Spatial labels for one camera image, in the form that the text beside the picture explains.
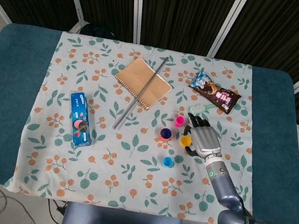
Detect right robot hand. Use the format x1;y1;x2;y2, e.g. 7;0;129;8
179;112;228;163

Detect yellow plastic cup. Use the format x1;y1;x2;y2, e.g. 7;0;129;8
179;134;193;149

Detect pink plastic cup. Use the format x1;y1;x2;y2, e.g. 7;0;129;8
173;115;186;129

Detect dark blue plastic cup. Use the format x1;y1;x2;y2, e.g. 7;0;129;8
159;126;173;140

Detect light blue plastic cup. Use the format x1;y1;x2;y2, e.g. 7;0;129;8
161;155;175;169

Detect light green comb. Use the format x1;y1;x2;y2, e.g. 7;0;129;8
186;99;220;119

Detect orange plastic cup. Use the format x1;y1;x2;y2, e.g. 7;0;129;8
158;133;172;143

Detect brown chocolate snack packet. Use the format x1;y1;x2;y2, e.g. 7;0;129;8
185;69;245;117

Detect teal table cover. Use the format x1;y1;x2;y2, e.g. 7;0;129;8
0;20;299;224

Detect metal straw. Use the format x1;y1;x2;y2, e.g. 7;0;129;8
112;50;169;137

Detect floral tablecloth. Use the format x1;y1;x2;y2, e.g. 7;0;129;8
3;25;280;224

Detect brown spiral notebook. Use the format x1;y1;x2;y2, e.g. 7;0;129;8
110;53;177;114

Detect blue Oreo cookie box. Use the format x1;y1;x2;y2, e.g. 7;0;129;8
62;90;101;149

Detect dark folding screen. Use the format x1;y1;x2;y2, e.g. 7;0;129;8
0;0;299;126

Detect black bag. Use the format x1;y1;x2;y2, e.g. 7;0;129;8
79;21;119;42

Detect beige floor cable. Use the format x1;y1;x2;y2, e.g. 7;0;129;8
0;186;47;224

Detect black floor cable with plug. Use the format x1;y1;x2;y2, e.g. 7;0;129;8
44;198;68;224

